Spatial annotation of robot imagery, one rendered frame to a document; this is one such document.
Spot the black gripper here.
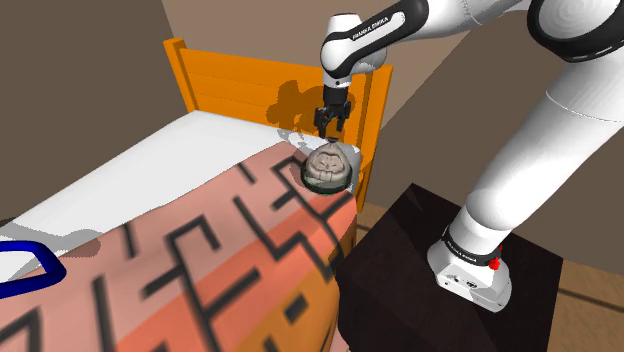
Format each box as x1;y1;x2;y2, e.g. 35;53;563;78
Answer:
313;86;353;140

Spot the blue loop handle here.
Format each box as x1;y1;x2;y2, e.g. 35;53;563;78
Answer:
0;239;67;301

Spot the orange bed with patterned blanket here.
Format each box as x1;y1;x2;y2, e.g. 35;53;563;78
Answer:
0;37;394;352

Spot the grey carved pumpkin figure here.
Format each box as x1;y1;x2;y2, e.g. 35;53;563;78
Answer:
300;139;356;195

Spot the dark robot stand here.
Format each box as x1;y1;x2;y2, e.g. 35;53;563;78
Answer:
335;182;565;352

